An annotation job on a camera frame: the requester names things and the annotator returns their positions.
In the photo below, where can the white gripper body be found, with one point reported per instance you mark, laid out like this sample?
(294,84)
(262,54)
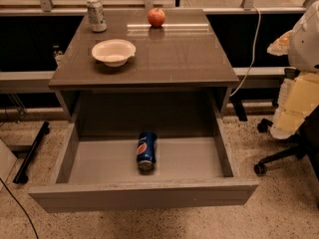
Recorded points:
(305,47)

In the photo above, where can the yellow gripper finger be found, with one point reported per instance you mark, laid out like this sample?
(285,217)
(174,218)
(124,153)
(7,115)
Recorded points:
(296,105)

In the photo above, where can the blue pepsi can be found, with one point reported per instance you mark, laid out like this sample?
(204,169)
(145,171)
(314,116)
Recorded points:
(146,151)

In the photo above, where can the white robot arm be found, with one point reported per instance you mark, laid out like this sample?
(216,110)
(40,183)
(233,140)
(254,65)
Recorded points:
(301,44)

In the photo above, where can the grey cabinet counter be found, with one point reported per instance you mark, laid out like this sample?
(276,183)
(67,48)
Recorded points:
(185,53)

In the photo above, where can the silver green soda can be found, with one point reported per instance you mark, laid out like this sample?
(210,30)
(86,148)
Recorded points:
(96,15)

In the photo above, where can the grey open drawer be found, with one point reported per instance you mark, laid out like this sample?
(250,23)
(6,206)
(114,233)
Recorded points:
(97,167)

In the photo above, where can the red apple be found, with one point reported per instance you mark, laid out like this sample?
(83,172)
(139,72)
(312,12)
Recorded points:
(156,17)

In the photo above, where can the white paper bowl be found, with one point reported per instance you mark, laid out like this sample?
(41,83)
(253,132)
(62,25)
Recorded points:
(114,53)

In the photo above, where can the black bar on floor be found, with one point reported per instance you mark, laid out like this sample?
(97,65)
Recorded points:
(21,176)

